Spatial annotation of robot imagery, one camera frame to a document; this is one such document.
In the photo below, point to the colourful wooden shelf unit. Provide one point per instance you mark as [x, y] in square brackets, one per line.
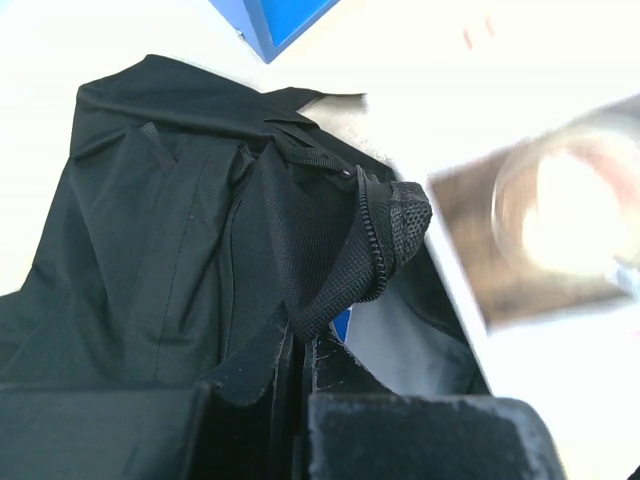
[270, 26]

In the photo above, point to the white coffee cover book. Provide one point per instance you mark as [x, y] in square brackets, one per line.
[530, 116]

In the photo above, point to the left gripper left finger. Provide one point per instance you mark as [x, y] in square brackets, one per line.
[235, 423]

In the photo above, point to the black student backpack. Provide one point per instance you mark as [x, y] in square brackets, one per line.
[193, 211]

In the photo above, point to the blue cartoon book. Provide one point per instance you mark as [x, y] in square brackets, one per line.
[341, 324]

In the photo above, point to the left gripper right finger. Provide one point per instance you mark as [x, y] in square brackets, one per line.
[358, 429]

